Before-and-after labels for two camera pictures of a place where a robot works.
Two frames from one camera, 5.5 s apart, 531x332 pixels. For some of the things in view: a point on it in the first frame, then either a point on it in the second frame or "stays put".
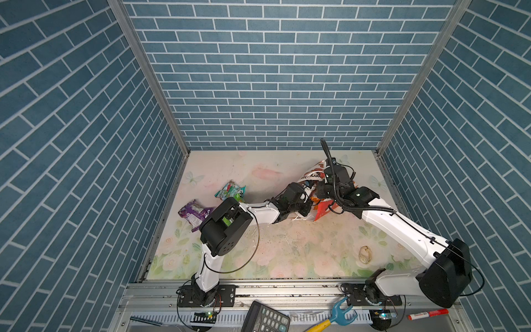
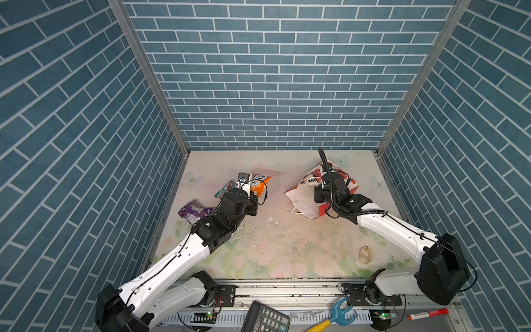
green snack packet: x=231 y=190 stays put
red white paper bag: x=323 y=207 stays put
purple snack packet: x=194 y=214 stays put
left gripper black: x=306 y=205 -> x=253 y=205
